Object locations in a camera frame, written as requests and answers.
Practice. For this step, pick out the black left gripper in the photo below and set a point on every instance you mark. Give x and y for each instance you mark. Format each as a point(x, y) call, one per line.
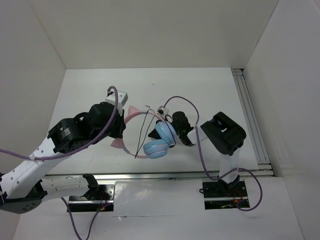
point(118, 132)

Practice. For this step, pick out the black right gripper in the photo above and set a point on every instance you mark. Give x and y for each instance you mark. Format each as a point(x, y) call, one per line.
point(154, 134)

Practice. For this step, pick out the pink blue cat-ear headphones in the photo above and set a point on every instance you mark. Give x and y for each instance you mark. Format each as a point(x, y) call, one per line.
point(156, 148)

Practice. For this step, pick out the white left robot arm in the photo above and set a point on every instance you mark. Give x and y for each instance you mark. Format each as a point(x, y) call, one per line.
point(26, 187)

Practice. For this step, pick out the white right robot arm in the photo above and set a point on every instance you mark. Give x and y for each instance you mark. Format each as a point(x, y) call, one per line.
point(225, 134)

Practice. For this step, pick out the white front cover plate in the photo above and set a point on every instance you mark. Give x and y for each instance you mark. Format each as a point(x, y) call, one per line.
point(158, 198)

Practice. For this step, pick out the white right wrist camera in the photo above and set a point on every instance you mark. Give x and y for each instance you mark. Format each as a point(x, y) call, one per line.
point(163, 111)

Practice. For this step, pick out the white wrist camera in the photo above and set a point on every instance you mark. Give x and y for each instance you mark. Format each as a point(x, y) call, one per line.
point(163, 111)
point(118, 99)

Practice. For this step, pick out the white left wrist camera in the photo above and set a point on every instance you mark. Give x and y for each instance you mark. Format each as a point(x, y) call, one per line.
point(118, 99)

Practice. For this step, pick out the aluminium front rail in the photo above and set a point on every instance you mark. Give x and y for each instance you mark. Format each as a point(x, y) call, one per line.
point(151, 176)

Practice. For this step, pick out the aluminium rail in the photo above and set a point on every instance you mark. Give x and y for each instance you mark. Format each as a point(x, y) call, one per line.
point(151, 176)
point(259, 147)

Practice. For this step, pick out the aluminium right side rail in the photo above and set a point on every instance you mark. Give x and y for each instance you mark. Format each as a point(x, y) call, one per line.
point(259, 147)

